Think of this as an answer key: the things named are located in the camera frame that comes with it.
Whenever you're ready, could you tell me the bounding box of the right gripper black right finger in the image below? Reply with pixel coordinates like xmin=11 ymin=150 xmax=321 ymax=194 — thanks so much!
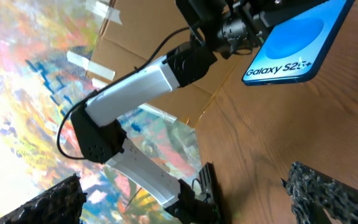
xmin=281 ymin=161 xmax=358 ymax=224

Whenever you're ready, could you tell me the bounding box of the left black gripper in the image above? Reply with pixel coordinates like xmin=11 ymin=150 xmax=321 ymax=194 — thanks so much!
xmin=216 ymin=0 xmax=291 ymax=60

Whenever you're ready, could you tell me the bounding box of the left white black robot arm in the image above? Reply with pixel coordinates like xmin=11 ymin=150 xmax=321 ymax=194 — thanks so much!
xmin=70 ymin=1 xmax=295 ymax=223

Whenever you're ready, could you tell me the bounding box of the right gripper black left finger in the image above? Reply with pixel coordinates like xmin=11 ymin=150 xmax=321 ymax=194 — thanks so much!
xmin=0 ymin=174 xmax=87 ymax=224

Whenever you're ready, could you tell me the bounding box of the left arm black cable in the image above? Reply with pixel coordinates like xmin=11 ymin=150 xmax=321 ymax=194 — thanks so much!
xmin=56 ymin=26 xmax=192 ymax=161

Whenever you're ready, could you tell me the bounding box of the blue Galaxy smartphone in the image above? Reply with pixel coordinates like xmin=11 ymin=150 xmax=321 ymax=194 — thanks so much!
xmin=242 ymin=0 xmax=354 ymax=86

